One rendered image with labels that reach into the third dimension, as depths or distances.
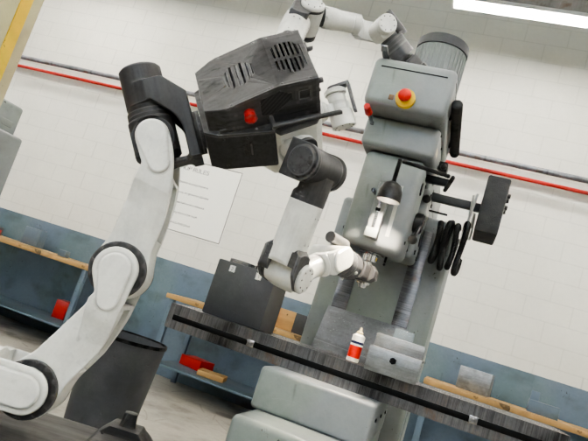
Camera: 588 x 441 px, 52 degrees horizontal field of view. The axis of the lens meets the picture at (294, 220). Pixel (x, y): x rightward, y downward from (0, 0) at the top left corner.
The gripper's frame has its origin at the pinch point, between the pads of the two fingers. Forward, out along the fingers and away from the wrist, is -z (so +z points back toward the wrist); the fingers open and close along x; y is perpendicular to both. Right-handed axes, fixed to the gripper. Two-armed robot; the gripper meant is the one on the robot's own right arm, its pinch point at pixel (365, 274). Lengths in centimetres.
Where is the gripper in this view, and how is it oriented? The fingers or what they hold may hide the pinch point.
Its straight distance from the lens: 198.2
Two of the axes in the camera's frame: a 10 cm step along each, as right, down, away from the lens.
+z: -5.2, -3.0, -8.0
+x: -8.0, -1.7, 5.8
